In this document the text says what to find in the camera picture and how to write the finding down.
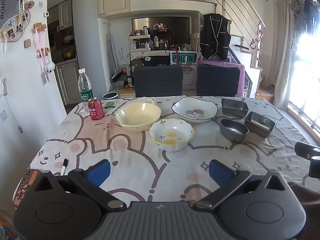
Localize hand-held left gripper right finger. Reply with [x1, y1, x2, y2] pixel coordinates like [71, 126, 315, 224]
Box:
[193, 160, 287, 212]

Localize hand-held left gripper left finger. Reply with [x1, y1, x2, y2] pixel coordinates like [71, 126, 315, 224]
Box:
[32, 159, 126, 212]

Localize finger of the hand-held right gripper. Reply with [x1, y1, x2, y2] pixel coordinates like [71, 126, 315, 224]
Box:
[294, 141, 320, 178]

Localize round steel bowl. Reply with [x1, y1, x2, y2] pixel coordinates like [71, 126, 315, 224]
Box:
[219, 119, 249, 142]

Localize square steel dish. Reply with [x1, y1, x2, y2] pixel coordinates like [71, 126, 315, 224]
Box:
[244, 111, 276, 138]
[221, 98, 249, 118]

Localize flower-shaped white bowl yellow rim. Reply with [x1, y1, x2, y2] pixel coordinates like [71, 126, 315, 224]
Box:
[149, 119, 195, 152]

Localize white floral plate dark rim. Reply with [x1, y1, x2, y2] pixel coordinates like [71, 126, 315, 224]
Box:
[171, 96, 218, 123]

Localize yellow bowl with handles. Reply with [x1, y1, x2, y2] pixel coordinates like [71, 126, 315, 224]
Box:
[115, 99, 162, 132]

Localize bear printed tablecloth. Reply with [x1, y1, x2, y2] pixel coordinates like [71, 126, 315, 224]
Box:
[30, 95, 320, 205]

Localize person's brown clothing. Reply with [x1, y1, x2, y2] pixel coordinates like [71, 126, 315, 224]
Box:
[287, 182, 320, 230]

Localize red drink can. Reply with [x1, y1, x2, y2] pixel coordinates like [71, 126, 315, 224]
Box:
[87, 97, 105, 121]

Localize orange printed packet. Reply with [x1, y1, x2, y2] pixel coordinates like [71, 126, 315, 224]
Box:
[14, 169, 40, 207]

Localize clear plastic water bottle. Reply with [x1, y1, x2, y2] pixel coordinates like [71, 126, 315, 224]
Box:
[78, 69, 94, 112]

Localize purple chair cover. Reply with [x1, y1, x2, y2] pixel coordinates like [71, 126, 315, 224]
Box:
[196, 60, 247, 98]

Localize dark grey chair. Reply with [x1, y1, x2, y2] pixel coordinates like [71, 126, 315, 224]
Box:
[134, 64, 184, 98]
[197, 65, 241, 97]

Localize cream kitchen base cabinet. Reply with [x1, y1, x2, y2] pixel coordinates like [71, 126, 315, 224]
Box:
[54, 60, 80, 105]

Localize white curtain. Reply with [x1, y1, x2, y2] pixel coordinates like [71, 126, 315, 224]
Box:
[274, 0, 298, 110]

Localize teal sign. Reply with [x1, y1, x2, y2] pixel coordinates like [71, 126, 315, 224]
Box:
[171, 52, 196, 65]

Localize black lettered sign board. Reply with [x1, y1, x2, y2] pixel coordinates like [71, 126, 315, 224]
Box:
[140, 55, 173, 67]

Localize hanging dark clothes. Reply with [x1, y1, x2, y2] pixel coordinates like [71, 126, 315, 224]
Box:
[290, 0, 320, 50]

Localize white shelf organizer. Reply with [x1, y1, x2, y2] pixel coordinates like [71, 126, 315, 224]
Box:
[128, 34, 151, 52]

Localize black vest white trim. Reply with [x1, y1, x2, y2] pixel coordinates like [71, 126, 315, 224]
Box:
[200, 13, 232, 61]

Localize metal stair railing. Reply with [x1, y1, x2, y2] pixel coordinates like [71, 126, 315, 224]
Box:
[215, 0, 267, 60]

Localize window guard rail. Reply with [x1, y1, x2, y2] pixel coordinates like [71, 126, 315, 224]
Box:
[287, 100, 320, 140]

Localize white wall power cable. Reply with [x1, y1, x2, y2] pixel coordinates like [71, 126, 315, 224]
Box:
[0, 77, 23, 133]

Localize wall hooks with pink ribbons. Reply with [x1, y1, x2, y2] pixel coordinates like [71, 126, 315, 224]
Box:
[34, 22, 54, 83]

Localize photo collage wall board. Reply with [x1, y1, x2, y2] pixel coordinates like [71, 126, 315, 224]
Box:
[0, 0, 32, 42]

